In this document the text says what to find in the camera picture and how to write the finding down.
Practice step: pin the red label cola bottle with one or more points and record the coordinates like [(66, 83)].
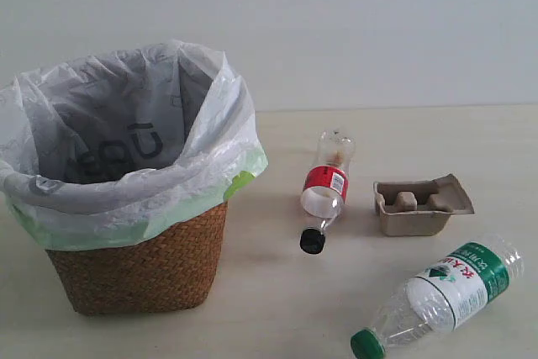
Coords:
[(325, 188)]

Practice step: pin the brown pulp cardboard tray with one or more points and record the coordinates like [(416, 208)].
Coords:
[(421, 208)]

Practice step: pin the green label water bottle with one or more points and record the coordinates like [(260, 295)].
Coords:
[(441, 297)]

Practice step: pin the white plastic bag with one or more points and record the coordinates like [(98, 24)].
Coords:
[(111, 150)]

